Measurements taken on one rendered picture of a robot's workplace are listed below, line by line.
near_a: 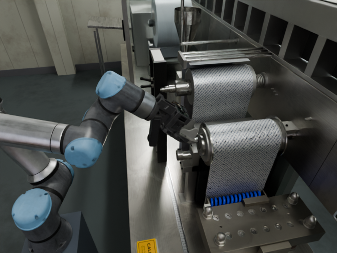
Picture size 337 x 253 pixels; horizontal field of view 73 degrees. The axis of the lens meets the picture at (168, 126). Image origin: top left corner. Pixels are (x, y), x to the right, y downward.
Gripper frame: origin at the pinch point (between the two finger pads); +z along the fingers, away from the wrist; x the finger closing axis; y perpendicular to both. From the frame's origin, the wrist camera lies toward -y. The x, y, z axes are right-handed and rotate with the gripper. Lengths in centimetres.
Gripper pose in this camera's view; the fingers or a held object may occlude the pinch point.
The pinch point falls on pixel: (192, 139)
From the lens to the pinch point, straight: 78.4
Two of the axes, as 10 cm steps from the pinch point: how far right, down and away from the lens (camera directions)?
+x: -1.8, -6.0, 7.8
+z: 7.5, 4.2, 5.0
